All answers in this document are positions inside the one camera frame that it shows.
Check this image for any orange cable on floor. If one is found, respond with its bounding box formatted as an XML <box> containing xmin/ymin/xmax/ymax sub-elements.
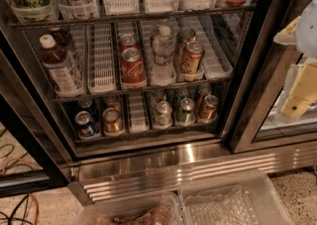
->
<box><xmin>0</xmin><ymin>157</ymin><xmax>43</xmax><ymax>225</ymax></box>

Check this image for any rear gold can bottom left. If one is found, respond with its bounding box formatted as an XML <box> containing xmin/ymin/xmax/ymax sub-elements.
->
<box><xmin>103</xmin><ymin>96</ymin><xmax>121</xmax><ymax>112</ymax></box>

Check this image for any rear iced tea bottle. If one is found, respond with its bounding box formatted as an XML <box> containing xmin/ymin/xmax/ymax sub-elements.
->
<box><xmin>50</xmin><ymin>27</ymin><xmax>74</xmax><ymax>51</ymax></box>

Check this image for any left open fridge door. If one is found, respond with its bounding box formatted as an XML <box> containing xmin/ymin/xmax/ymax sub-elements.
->
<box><xmin>0</xmin><ymin>29</ymin><xmax>71</xmax><ymax>197</ymax></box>

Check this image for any front blue pepsi can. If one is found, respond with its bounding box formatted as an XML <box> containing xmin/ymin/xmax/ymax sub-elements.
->
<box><xmin>75</xmin><ymin>111</ymin><xmax>99</xmax><ymax>139</ymax></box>

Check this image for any clear plastic bin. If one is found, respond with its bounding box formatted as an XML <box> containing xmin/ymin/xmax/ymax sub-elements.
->
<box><xmin>178</xmin><ymin>169</ymin><xmax>294</xmax><ymax>225</ymax></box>
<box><xmin>73</xmin><ymin>192</ymin><xmax>184</xmax><ymax>225</ymax></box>

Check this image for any rear gold can middle shelf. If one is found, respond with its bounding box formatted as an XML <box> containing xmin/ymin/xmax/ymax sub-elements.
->
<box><xmin>175</xmin><ymin>28</ymin><xmax>196</xmax><ymax>63</ymax></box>

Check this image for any blue pepsi can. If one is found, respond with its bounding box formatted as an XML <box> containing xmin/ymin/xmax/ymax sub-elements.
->
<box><xmin>77</xmin><ymin>98</ymin><xmax>98</xmax><ymax>120</ymax></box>
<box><xmin>75</xmin><ymin>111</ymin><xmax>99</xmax><ymax>139</ymax></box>

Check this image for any rear red coca-cola can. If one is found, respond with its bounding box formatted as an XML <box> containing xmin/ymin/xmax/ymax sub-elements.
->
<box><xmin>118</xmin><ymin>34</ymin><xmax>140</xmax><ymax>53</ymax></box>

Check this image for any front gold can bottom left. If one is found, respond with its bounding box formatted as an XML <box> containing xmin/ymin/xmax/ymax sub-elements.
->
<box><xmin>103</xmin><ymin>108</ymin><xmax>124</xmax><ymax>136</ymax></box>

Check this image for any green soda can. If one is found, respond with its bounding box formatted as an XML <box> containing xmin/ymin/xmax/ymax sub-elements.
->
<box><xmin>176</xmin><ymin>98</ymin><xmax>195</xmax><ymax>125</ymax></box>
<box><xmin>173</xmin><ymin>87</ymin><xmax>189</xmax><ymax>107</ymax></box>

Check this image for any front gold can middle shelf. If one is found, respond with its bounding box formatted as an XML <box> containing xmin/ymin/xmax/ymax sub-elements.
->
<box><xmin>180</xmin><ymin>41</ymin><xmax>205</xmax><ymax>74</ymax></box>

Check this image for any right clear plastic bin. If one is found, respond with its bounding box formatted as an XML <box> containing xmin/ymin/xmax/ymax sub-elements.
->
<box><xmin>178</xmin><ymin>169</ymin><xmax>294</xmax><ymax>225</ymax></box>

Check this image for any red coca-cola can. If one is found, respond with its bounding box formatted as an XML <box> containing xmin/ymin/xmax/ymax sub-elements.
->
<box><xmin>118</xmin><ymin>34</ymin><xmax>140</xmax><ymax>53</ymax></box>
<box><xmin>120</xmin><ymin>48</ymin><xmax>146</xmax><ymax>89</ymax></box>

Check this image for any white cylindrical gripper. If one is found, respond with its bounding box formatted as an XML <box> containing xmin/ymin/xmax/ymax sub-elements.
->
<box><xmin>273</xmin><ymin>17</ymin><xmax>317</xmax><ymax>119</ymax></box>

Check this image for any left clear plastic bin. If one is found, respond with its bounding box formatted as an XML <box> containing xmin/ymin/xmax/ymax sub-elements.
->
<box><xmin>73</xmin><ymin>192</ymin><xmax>184</xmax><ymax>225</ymax></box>

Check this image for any empty white tray middle shelf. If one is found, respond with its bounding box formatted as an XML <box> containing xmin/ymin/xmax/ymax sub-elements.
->
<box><xmin>87</xmin><ymin>24</ymin><xmax>116</xmax><ymax>95</ymax></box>

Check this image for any gold can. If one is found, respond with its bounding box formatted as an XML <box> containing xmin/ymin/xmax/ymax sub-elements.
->
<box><xmin>196</xmin><ymin>83</ymin><xmax>212</xmax><ymax>108</ymax></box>
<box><xmin>103</xmin><ymin>96</ymin><xmax>121</xmax><ymax>112</ymax></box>
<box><xmin>198</xmin><ymin>95</ymin><xmax>219</xmax><ymax>121</ymax></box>
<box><xmin>103</xmin><ymin>108</ymin><xmax>124</xmax><ymax>136</ymax></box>

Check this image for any gold can shelf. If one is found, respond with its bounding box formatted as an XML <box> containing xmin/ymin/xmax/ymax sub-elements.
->
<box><xmin>175</xmin><ymin>28</ymin><xmax>196</xmax><ymax>63</ymax></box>
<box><xmin>180</xmin><ymin>41</ymin><xmax>205</xmax><ymax>74</ymax></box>

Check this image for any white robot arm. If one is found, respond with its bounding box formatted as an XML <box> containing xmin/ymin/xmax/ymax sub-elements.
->
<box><xmin>273</xmin><ymin>0</ymin><xmax>317</xmax><ymax>119</ymax></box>

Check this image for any rear green soda can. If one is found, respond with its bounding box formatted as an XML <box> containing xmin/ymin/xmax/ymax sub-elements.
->
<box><xmin>173</xmin><ymin>87</ymin><xmax>189</xmax><ymax>107</ymax></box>

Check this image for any black cable on floor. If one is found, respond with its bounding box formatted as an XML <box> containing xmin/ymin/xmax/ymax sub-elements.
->
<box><xmin>0</xmin><ymin>126</ymin><xmax>31</xmax><ymax>225</ymax></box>

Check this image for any front green soda can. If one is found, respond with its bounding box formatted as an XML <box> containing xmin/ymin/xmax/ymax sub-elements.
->
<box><xmin>176</xmin><ymin>98</ymin><xmax>195</xmax><ymax>125</ymax></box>

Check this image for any rear blue pepsi can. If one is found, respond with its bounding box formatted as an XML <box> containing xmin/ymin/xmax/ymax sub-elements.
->
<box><xmin>77</xmin><ymin>98</ymin><xmax>98</xmax><ymax>120</ymax></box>

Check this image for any empty white tray bottom shelf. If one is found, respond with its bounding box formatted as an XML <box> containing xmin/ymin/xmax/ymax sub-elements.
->
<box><xmin>128</xmin><ymin>92</ymin><xmax>150</xmax><ymax>133</ymax></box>

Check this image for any clear water bottle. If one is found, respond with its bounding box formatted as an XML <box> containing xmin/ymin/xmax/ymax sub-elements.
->
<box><xmin>152</xmin><ymin>26</ymin><xmax>175</xmax><ymax>81</ymax></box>

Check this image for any bubble wrap sheet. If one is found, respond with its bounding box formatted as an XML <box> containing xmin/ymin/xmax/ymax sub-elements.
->
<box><xmin>184</xmin><ymin>185</ymin><xmax>261</xmax><ymax>225</ymax></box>

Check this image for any iced tea bottle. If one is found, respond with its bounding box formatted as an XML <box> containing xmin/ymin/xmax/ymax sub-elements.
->
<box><xmin>50</xmin><ymin>27</ymin><xmax>74</xmax><ymax>51</ymax></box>
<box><xmin>40</xmin><ymin>35</ymin><xmax>83</xmax><ymax>97</ymax></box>

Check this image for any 7up can shelf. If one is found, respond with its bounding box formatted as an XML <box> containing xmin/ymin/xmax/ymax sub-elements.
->
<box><xmin>150</xmin><ymin>89</ymin><xmax>166</xmax><ymax>109</ymax></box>
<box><xmin>155</xmin><ymin>101</ymin><xmax>172</xmax><ymax>128</ymax></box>

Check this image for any right fridge glass door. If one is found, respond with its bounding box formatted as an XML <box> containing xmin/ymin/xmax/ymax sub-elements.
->
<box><xmin>228</xmin><ymin>0</ymin><xmax>317</xmax><ymax>153</ymax></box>

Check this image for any rear gold can bottom right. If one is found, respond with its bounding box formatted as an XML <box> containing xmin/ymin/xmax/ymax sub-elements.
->
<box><xmin>196</xmin><ymin>83</ymin><xmax>212</xmax><ymax>108</ymax></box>

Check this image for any front iced tea bottle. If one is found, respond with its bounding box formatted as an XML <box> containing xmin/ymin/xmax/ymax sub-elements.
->
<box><xmin>40</xmin><ymin>35</ymin><xmax>83</xmax><ymax>97</ymax></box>

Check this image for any front red coca-cola can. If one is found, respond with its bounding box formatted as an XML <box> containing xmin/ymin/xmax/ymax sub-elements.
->
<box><xmin>120</xmin><ymin>48</ymin><xmax>146</xmax><ymax>89</ymax></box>

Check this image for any steel fridge bottom grille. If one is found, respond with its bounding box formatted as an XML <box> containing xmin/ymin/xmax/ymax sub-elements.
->
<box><xmin>68</xmin><ymin>141</ymin><xmax>317</xmax><ymax>205</ymax></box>

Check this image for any front gold can bottom right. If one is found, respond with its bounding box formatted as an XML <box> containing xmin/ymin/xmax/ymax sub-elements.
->
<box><xmin>198</xmin><ymin>95</ymin><xmax>219</xmax><ymax>121</ymax></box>

